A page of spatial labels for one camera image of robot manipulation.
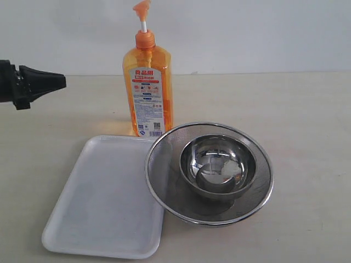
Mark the orange dish soap pump bottle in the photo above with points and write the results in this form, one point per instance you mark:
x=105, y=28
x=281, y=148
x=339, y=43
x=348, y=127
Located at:
x=148, y=81

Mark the white rectangular plastic tray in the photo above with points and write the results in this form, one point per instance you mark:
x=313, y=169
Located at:
x=105, y=208

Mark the small stainless steel bowl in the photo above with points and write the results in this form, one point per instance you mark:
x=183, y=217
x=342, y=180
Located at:
x=218, y=167

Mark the steel mesh strainer basket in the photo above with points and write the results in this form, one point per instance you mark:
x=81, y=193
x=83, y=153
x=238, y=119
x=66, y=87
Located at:
x=168, y=187

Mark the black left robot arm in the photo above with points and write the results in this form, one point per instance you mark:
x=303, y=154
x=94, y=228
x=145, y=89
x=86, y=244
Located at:
x=6, y=90

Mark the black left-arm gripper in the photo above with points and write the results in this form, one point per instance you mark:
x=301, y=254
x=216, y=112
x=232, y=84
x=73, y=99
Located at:
x=29, y=84

